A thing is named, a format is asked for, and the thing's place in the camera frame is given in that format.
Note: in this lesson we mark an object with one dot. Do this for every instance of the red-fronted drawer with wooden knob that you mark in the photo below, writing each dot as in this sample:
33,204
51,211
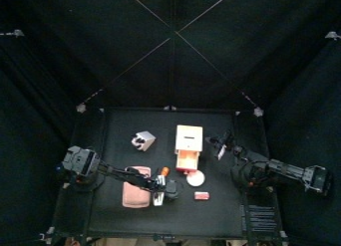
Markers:
187,161

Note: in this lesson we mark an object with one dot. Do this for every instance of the small orange toy piece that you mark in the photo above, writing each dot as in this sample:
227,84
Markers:
164,171

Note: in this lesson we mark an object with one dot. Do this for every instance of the pale wooden toy cabinet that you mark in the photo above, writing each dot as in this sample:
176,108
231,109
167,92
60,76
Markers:
188,137

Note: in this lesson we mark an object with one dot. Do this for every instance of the pink rectangular sponge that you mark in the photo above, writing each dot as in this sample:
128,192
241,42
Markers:
135,193

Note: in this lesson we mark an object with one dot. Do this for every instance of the round white plate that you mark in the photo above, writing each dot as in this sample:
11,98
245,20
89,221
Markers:
195,178

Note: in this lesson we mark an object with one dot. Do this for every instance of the grey frame corner bracket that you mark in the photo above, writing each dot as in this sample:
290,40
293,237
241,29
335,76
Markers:
258,111
17,33
331,35
80,107

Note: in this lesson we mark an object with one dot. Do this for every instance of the small grey white box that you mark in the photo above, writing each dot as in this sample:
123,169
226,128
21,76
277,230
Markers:
144,139

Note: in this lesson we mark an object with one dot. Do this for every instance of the dark green toy sushi roll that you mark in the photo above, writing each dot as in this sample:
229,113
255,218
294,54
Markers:
172,190

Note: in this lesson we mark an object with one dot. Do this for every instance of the thin vertical frame pole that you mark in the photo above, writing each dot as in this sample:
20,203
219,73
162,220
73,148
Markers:
171,74

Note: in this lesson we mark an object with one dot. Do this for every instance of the red and white nigiri toy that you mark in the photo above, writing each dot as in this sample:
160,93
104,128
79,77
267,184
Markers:
200,195

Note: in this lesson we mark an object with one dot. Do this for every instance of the white text label sticker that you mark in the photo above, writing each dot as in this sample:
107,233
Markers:
262,218

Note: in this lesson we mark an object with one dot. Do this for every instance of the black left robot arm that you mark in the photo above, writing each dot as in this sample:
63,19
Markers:
115,173

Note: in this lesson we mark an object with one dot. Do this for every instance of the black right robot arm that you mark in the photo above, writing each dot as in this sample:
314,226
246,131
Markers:
287,170

